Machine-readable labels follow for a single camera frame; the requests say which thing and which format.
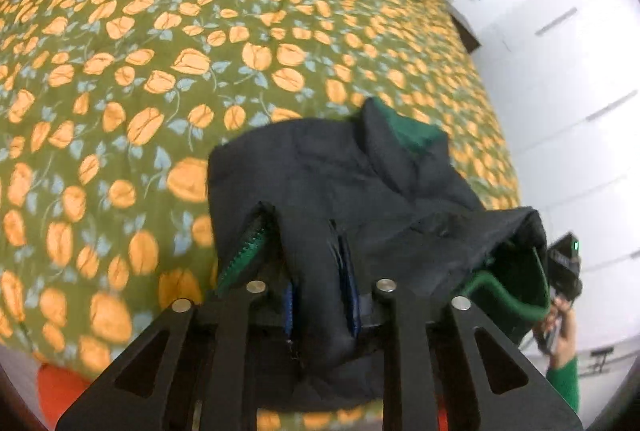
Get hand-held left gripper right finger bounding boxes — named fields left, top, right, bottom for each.
left=337, top=233, right=584, bottom=431

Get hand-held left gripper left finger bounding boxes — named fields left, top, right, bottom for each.
left=55, top=278, right=301, bottom=431

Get black puffer jacket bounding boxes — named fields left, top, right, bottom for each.
left=206, top=97, right=552, bottom=413

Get person's right forearm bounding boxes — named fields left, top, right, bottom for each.
left=545, top=356, right=581, bottom=415

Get person's right hand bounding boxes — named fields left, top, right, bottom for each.
left=542, top=298, right=579, bottom=366

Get white wardrobe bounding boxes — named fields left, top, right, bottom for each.
left=444, top=0, right=640, bottom=414

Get orange fleece pants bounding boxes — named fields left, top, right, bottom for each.
left=37, top=363, right=97, bottom=429

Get floral green orange quilt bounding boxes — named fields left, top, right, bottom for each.
left=0, top=0, right=522, bottom=431

